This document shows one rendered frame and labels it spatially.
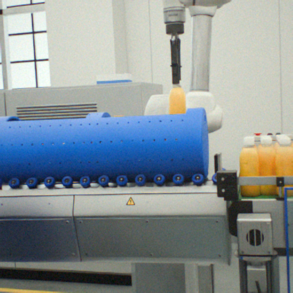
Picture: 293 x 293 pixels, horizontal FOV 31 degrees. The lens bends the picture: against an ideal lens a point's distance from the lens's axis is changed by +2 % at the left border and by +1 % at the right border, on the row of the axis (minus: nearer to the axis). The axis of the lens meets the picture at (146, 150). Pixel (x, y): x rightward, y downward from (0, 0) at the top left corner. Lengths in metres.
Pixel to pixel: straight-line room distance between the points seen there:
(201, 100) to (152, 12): 2.50
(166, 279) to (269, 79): 2.54
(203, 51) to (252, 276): 1.28
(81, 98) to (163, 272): 1.63
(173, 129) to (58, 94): 2.01
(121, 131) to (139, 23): 3.09
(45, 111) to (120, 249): 1.99
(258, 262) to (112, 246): 0.63
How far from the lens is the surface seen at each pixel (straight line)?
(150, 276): 2.69
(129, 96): 3.69
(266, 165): 1.99
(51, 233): 2.20
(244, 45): 4.80
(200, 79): 2.66
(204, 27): 2.71
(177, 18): 2.17
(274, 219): 1.92
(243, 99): 4.77
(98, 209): 2.09
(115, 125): 2.06
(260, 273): 1.79
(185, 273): 2.67
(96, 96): 3.78
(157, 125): 2.02
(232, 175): 1.88
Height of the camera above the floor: 1.21
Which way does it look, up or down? 4 degrees down
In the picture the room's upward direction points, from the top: 3 degrees counter-clockwise
